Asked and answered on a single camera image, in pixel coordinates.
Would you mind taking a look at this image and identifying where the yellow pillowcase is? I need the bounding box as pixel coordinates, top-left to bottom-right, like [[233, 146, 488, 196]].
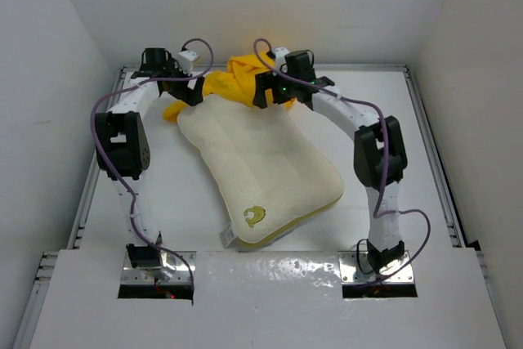
[[162, 53, 297, 123]]

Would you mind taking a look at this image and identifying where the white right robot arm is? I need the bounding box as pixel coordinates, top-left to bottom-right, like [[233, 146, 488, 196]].
[[253, 47, 408, 274]]

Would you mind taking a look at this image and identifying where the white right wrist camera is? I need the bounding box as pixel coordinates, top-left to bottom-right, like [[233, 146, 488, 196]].
[[272, 47, 289, 70]]

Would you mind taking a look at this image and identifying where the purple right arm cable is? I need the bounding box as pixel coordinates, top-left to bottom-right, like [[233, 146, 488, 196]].
[[253, 38, 432, 284]]

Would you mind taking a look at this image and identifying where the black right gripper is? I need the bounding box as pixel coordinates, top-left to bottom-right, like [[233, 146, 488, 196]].
[[253, 67, 297, 109]]

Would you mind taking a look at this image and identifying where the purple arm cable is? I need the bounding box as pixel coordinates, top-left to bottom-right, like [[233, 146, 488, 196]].
[[253, 38, 432, 284], [90, 38, 217, 297]]

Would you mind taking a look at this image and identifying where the cream quilted pillow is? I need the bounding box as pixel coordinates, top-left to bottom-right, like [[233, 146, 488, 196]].
[[177, 95, 344, 248]]

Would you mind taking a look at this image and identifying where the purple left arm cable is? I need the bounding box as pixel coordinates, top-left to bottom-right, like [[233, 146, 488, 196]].
[[90, 38, 217, 297]]

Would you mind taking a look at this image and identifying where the white front cover board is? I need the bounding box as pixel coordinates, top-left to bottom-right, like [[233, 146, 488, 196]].
[[31, 248, 504, 348]]

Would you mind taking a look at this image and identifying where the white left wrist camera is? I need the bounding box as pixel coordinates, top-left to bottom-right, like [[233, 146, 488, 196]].
[[176, 49, 200, 74]]

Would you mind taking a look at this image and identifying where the metal base plate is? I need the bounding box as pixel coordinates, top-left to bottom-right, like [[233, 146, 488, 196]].
[[339, 251, 416, 284], [120, 252, 195, 285]]

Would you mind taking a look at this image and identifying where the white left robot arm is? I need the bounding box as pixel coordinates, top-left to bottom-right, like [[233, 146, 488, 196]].
[[92, 47, 204, 277]]

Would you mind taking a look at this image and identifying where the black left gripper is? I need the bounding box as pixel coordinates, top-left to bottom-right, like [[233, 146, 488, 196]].
[[164, 58, 203, 105]]

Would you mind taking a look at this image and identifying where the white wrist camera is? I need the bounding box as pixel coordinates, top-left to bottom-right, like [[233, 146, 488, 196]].
[[176, 49, 200, 74], [272, 47, 289, 70]]

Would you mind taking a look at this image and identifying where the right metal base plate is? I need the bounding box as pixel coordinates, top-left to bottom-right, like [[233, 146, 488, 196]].
[[339, 251, 416, 284]]

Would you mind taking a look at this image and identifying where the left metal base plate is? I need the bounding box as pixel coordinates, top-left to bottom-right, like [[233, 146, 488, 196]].
[[120, 252, 195, 285]]

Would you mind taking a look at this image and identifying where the aluminium table frame rail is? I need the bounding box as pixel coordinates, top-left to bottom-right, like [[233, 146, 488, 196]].
[[21, 65, 503, 348]]

